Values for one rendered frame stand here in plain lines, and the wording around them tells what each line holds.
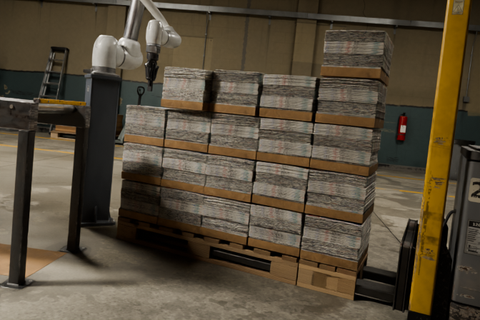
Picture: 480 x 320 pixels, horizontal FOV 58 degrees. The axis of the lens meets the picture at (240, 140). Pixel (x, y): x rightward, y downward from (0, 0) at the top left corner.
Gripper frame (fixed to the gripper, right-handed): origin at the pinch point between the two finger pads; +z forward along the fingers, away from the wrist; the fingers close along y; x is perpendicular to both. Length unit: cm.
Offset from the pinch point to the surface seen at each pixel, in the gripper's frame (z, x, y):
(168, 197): 64, -33, -19
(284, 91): -1, -97, -18
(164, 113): 16.6, -25.4, -18.5
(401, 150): 54, -109, 702
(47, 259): 96, 4, -69
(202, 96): 5, -52, -23
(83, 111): 19, 3, -52
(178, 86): 0.1, -35.0, -21.7
